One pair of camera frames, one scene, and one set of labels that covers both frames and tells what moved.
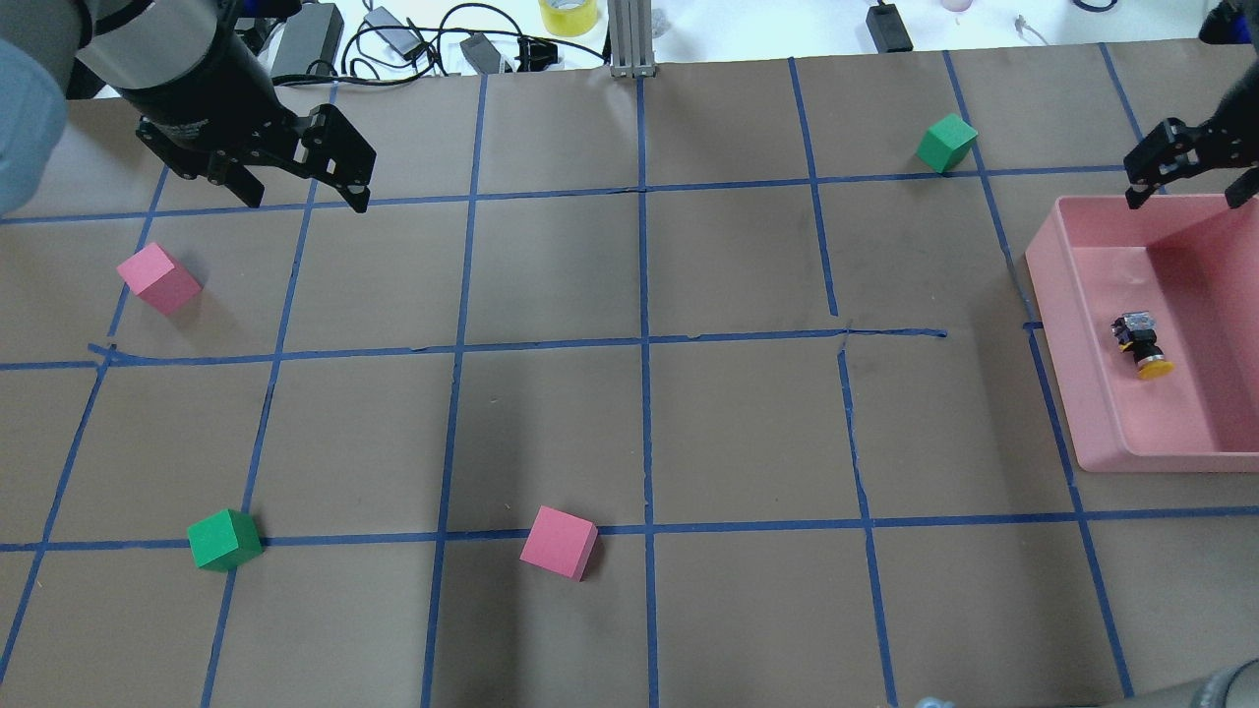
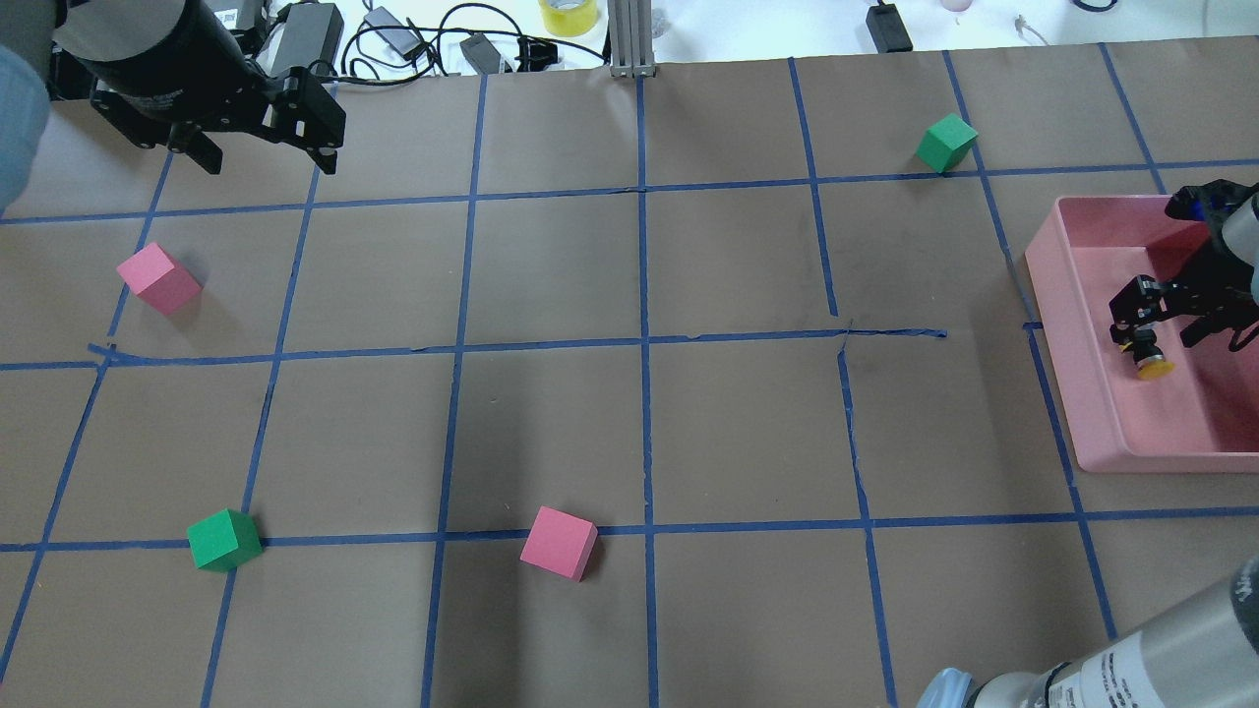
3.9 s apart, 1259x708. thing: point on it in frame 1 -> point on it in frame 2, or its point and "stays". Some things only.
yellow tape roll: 569,18 stays
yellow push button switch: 1136,333 stays
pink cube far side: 156,276 stays
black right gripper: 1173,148 -> 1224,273
